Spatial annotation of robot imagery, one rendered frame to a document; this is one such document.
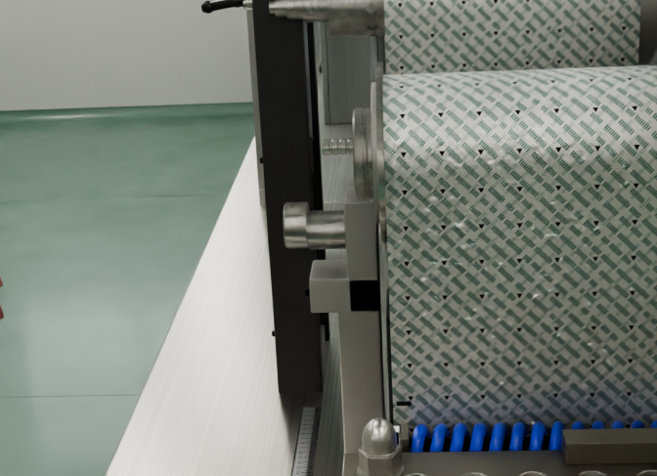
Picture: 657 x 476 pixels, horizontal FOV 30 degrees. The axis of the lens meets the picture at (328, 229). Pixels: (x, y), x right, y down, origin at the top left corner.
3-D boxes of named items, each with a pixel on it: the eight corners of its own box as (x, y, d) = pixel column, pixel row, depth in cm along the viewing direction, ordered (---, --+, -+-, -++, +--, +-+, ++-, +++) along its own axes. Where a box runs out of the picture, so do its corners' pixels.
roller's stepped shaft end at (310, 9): (272, 21, 124) (270, -12, 123) (331, 19, 124) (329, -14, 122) (269, 25, 121) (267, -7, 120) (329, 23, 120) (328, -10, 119)
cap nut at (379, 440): (358, 459, 97) (355, 409, 95) (404, 458, 97) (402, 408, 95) (356, 484, 93) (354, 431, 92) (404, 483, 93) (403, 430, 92)
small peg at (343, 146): (322, 157, 102) (323, 152, 103) (355, 156, 102) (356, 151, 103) (321, 141, 102) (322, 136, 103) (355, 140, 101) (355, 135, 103)
